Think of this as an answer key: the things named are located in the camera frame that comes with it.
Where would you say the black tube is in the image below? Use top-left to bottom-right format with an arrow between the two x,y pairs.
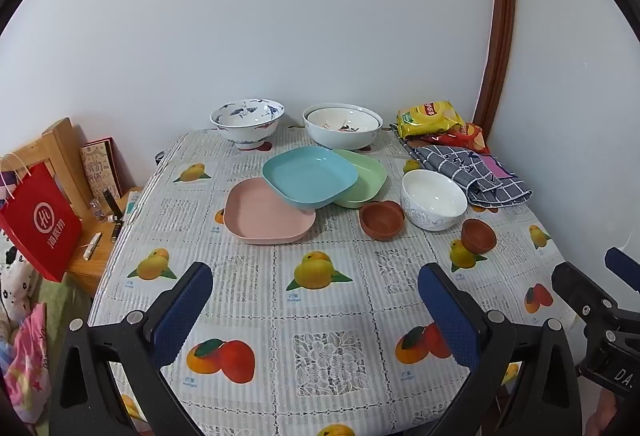
103,189 -> 123,223

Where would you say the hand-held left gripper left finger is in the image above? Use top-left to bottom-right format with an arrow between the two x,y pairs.
50,261 -> 215,436

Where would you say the pink printed cloth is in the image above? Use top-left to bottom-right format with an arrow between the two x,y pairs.
7,303 -> 48,424

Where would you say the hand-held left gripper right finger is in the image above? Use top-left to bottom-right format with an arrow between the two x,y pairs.
417,262 -> 583,436

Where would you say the red chip bag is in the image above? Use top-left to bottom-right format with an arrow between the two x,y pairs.
422,122 -> 491,154

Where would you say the blue square plate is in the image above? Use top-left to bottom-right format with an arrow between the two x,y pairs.
262,146 -> 359,210

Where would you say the green blanket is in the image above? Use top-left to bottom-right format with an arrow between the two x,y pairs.
30,273 -> 93,397

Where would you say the fruit print tablecloth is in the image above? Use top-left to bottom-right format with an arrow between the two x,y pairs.
87,129 -> 596,436

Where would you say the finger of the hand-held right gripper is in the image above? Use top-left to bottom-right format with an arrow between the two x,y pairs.
604,246 -> 640,293
551,261 -> 619,326

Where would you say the white bowl with blue pattern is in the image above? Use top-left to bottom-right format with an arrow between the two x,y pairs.
400,169 -> 469,232

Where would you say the white spotted cloth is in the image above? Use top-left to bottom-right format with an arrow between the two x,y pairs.
0,236 -> 40,342

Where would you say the yellow chip bag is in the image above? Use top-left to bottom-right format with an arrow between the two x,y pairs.
396,100 -> 466,140

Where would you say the red paper bag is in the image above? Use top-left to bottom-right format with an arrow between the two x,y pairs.
0,152 -> 83,283

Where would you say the wooden chair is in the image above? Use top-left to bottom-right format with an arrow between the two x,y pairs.
0,117 -> 146,297

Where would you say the brown patterned book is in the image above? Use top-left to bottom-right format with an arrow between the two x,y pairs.
80,137 -> 123,200

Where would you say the small brown bowl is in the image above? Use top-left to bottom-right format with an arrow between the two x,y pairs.
359,200 -> 405,242
460,218 -> 498,254

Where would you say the green square plate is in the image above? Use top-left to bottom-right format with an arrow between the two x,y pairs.
331,149 -> 388,209

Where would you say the pink square plate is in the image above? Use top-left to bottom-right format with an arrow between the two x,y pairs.
223,177 -> 317,245

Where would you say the blue and white footed bowl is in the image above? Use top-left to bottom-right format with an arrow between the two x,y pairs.
209,98 -> 285,151

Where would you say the grey checked cloth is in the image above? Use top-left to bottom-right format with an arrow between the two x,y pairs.
390,123 -> 533,208

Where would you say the large white bowl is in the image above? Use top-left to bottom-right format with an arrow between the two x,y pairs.
302,104 -> 384,152

